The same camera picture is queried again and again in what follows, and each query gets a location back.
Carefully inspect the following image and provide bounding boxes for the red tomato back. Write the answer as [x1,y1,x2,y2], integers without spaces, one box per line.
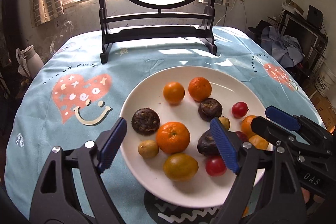
[231,102,249,119]

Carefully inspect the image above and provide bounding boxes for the small green-yellow fruit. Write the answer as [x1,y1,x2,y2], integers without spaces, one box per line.
[138,140,159,159]

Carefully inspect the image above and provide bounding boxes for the large orange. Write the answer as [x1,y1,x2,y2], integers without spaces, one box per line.
[156,122,191,154]

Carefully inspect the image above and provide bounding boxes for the small yellow fruit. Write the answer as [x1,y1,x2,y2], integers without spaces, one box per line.
[219,117,231,130]

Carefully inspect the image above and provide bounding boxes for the yellow orange lemon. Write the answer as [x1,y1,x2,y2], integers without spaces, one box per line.
[163,153,199,181]

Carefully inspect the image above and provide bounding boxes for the red tomato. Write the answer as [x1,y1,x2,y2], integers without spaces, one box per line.
[231,102,249,119]
[206,156,227,177]

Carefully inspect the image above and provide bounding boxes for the white kettle jug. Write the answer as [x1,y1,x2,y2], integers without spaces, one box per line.
[16,46,44,79]

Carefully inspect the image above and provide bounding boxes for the person's right hand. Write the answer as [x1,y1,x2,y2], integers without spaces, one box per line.
[301,188,325,210]

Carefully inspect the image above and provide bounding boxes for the dark red plum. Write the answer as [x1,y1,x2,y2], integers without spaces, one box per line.
[235,131,249,142]

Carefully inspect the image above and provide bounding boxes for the white plastic bucket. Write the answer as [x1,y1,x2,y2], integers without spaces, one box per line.
[314,63,335,97]

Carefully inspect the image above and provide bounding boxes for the dark passion fruit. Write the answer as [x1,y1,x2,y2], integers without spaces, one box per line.
[131,108,161,136]
[198,98,223,122]
[197,130,220,156]

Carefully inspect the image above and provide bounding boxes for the pile of blue-grey clothes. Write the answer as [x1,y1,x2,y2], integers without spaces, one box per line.
[261,26,304,68]

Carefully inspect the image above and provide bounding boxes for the white oval plate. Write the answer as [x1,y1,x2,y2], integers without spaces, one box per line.
[120,66,265,208]

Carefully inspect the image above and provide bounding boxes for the black monitor on rack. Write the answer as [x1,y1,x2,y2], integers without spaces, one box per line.
[280,12,318,57]

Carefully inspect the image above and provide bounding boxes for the red tomato front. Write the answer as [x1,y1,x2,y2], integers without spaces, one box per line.
[206,156,227,177]

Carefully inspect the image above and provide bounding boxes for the yellow round fruit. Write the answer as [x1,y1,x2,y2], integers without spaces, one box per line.
[249,135,269,150]

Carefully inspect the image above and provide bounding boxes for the mandarin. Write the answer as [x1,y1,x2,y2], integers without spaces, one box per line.
[240,115,256,139]

